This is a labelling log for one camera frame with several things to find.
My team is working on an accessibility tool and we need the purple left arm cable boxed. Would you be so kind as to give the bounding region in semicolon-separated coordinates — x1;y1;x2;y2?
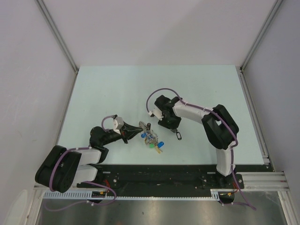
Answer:
44;114;118;211

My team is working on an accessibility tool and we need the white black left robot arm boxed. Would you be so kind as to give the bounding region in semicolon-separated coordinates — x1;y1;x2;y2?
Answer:
35;122;143;193

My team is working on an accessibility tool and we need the aluminium frame rail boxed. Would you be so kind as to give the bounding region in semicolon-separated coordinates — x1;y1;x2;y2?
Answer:
35;0;79;73
240;0;285;71

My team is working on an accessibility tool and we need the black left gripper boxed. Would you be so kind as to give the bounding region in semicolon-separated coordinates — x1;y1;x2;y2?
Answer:
101;120;142;146

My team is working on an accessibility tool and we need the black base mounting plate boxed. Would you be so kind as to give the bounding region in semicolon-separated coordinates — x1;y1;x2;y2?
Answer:
77;164;275;195

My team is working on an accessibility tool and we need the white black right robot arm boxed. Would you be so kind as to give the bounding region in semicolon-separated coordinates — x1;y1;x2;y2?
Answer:
148;95;239;188

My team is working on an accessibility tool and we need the white slotted cable duct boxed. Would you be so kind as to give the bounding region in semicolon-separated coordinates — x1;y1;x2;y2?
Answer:
43;189;235;201

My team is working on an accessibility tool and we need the large metal key organizer ring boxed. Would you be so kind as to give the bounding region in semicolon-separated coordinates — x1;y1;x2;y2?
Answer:
138;120;165;154

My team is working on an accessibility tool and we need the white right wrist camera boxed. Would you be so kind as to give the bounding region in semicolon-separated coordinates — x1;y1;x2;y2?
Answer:
148;108;164;120

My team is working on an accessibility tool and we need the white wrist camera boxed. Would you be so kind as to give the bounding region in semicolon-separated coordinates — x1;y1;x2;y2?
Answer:
148;108;164;120
113;116;124;135

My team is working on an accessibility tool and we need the aluminium frame rail right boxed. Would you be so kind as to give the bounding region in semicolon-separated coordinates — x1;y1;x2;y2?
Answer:
240;0;285;71

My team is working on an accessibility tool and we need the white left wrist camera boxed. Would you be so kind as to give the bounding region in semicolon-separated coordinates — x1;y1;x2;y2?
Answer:
113;116;124;135

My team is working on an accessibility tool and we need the aluminium frame rail left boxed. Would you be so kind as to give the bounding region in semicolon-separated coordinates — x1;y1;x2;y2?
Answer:
35;0;79;73

